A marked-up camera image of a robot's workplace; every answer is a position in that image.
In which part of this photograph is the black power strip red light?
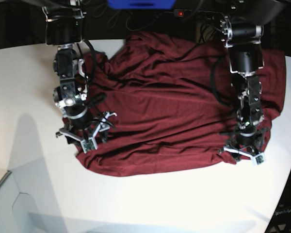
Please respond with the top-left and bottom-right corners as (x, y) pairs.
(173, 9), (193, 18)

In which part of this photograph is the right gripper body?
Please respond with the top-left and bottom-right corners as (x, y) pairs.
(55, 111), (117, 148)

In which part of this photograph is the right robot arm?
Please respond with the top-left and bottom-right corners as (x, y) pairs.
(42, 0), (116, 153)

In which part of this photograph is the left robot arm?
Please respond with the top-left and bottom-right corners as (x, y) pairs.
(214, 0), (290, 165)

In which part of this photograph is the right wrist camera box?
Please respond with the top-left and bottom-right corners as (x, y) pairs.
(81, 138), (97, 153)

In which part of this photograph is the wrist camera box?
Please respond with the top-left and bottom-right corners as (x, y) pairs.
(81, 138), (97, 153)
(251, 152), (265, 166)

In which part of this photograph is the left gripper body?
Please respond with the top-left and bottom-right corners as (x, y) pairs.
(219, 126), (270, 162)

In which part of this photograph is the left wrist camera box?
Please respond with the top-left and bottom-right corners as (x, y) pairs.
(251, 152), (265, 166)

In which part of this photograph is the blue box at top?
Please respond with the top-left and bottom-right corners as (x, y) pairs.
(107, 0), (176, 10)

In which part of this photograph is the dark red t-shirt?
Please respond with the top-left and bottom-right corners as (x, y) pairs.
(66, 31), (287, 178)

